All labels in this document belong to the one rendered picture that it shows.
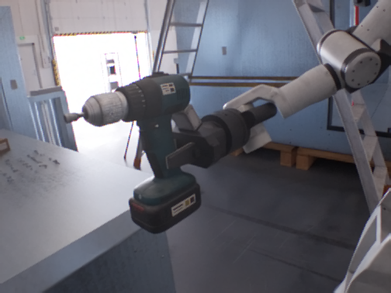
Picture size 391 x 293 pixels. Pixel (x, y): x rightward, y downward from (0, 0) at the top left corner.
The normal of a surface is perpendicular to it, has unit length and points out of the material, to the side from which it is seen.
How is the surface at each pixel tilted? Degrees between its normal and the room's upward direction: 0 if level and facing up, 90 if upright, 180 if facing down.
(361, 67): 115
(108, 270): 90
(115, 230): 67
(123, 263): 90
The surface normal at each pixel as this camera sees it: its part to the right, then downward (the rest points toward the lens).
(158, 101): 0.67, 0.20
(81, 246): 0.70, -0.24
